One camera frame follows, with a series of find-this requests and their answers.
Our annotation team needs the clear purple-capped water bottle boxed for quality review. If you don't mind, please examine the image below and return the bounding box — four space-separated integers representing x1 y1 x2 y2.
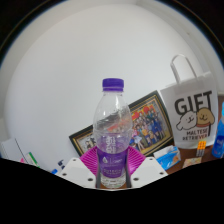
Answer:
92 77 134 190

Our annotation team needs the small wrapped snack packet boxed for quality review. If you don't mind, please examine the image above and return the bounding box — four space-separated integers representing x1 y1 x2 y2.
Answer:
182 156 203 169

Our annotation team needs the white printed paper gift bag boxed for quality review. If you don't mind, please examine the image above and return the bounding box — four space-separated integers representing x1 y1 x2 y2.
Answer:
159 54 220 150

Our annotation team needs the framed group picture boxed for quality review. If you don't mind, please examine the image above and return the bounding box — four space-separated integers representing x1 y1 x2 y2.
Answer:
68 89 175 158

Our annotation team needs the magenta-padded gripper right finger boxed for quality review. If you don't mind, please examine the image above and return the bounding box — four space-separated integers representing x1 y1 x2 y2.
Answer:
124 145 169 190

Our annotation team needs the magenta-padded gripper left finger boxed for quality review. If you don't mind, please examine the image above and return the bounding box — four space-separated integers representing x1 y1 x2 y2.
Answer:
55 145 101 190

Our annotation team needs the green white toothpaste box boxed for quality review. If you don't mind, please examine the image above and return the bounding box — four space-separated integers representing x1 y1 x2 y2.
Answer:
24 151 41 169

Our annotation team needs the pink toothpaste box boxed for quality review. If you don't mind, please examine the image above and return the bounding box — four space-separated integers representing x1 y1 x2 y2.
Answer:
0 137 28 164

